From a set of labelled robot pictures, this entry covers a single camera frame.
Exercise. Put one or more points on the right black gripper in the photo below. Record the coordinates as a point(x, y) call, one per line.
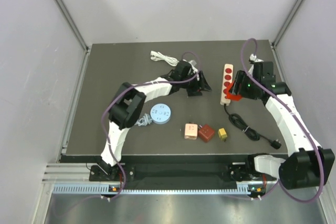
point(240, 78)

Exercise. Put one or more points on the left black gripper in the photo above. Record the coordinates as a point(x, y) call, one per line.
point(199, 85)

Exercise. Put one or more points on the red cube plug adapter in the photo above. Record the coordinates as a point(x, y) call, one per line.
point(230, 95)

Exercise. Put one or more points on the cream power strip red sockets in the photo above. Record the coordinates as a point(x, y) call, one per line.
point(227, 80)

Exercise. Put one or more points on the pink cube plug adapter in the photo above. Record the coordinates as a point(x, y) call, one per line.
point(190, 131)

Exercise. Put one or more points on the brown cube plug adapter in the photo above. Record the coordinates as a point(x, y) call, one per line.
point(205, 132)

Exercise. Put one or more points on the round light blue socket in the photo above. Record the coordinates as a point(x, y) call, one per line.
point(160, 113)

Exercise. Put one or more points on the yellow cube plug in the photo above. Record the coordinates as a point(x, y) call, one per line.
point(222, 134)

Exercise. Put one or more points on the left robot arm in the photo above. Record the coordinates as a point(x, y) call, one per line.
point(127, 104)

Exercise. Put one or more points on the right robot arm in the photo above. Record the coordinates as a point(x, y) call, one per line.
point(308, 164)

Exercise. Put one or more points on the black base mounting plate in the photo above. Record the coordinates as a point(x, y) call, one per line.
point(138, 171)

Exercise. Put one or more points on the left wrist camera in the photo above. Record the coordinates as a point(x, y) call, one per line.
point(193, 63)

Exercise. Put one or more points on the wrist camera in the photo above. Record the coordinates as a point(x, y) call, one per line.
point(252, 60)
point(193, 63)

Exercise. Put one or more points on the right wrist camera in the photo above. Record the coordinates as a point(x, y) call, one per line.
point(252, 60)

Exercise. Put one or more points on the slotted cable duct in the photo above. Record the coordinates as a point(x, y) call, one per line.
point(106, 189)

